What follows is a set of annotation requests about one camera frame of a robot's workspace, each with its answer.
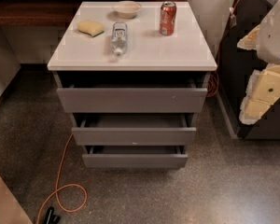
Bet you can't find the white ceramic bowl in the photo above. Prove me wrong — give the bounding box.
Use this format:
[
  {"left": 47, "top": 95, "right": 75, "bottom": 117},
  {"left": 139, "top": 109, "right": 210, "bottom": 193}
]
[{"left": 113, "top": 1, "right": 142, "bottom": 19}]

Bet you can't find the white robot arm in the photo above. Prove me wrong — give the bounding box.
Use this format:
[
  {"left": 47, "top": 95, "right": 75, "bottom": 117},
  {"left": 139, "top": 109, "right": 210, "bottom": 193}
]
[{"left": 237, "top": 0, "right": 280, "bottom": 125}]

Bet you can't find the orange cable at right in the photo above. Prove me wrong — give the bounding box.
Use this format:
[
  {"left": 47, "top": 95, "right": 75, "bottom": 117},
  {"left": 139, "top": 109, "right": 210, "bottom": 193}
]
[{"left": 206, "top": 0, "right": 280, "bottom": 98}]

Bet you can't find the yellow green sponge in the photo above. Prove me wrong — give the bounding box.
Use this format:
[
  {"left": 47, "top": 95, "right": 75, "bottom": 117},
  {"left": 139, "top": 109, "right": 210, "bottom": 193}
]
[{"left": 77, "top": 20, "right": 104, "bottom": 37}]

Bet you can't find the dark cabinet at right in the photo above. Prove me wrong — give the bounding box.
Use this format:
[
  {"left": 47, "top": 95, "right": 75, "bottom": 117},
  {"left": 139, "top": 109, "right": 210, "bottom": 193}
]
[{"left": 217, "top": 0, "right": 280, "bottom": 139}]

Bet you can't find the red soda can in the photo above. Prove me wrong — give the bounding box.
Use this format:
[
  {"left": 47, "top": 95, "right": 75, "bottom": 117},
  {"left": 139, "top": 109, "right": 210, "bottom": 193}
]
[{"left": 160, "top": 1, "right": 177, "bottom": 35}]

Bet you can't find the light wooden board corner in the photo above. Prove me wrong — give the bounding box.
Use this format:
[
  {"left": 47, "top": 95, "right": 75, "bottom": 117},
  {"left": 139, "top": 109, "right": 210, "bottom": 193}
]
[{"left": 0, "top": 176, "right": 33, "bottom": 224}]

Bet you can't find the orange cable on floor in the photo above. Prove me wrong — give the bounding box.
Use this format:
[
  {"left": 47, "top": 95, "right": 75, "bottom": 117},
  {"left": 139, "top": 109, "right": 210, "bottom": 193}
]
[{"left": 35, "top": 133, "right": 89, "bottom": 224}]

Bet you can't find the dark wooden shelf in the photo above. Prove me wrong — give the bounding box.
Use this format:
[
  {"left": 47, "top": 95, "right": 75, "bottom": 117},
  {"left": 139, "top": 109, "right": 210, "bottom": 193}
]
[{"left": 0, "top": 0, "right": 187, "bottom": 26}]

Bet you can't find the grey top drawer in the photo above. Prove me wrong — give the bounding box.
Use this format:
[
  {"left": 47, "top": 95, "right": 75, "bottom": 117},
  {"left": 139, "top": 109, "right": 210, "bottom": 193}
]
[{"left": 57, "top": 84, "right": 206, "bottom": 113}]

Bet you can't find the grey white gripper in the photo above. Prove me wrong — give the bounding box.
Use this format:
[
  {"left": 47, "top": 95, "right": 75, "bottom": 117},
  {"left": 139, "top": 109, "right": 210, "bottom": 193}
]
[{"left": 237, "top": 0, "right": 280, "bottom": 125}]

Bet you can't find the clear blue plastic bottle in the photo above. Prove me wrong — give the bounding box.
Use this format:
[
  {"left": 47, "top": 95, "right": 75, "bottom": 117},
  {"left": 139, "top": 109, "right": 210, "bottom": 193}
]
[{"left": 111, "top": 22, "right": 128, "bottom": 57}]

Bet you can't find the grey middle drawer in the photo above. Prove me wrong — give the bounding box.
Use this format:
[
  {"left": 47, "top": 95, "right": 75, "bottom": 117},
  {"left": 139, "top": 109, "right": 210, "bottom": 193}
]
[{"left": 72, "top": 114, "right": 196, "bottom": 146}]

